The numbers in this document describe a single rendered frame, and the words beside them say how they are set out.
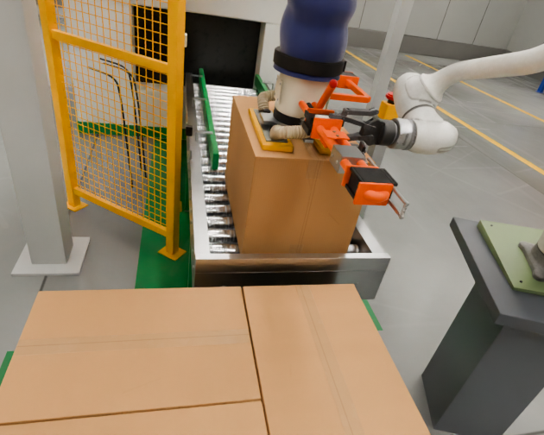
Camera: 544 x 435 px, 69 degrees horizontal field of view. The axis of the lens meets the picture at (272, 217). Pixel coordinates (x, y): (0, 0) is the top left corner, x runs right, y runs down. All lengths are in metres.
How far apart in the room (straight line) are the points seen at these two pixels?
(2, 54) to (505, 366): 2.08
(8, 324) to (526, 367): 1.99
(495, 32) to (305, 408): 12.29
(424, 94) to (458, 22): 10.85
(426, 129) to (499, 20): 11.67
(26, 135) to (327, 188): 1.25
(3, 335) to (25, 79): 1.03
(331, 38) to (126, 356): 1.03
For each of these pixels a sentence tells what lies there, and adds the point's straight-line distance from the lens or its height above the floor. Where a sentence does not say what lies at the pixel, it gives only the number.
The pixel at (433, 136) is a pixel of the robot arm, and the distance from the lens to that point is 1.25.
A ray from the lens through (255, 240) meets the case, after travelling 1.36.
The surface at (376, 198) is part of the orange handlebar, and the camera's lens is 0.81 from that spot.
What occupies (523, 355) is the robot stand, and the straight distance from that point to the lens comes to 1.60.
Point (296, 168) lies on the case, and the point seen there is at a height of 0.91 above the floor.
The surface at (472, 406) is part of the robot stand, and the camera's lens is 1.78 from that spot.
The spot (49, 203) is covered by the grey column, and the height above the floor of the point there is 0.38.
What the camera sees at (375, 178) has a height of 1.10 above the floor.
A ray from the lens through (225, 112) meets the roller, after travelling 2.75.
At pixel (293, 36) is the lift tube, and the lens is 1.26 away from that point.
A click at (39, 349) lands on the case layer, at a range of 1.20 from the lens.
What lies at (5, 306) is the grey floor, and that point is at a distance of 2.13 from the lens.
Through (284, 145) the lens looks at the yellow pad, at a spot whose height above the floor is 0.97.
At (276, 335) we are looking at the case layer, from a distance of 1.19.
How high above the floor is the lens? 1.44
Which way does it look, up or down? 33 degrees down
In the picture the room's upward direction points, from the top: 10 degrees clockwise
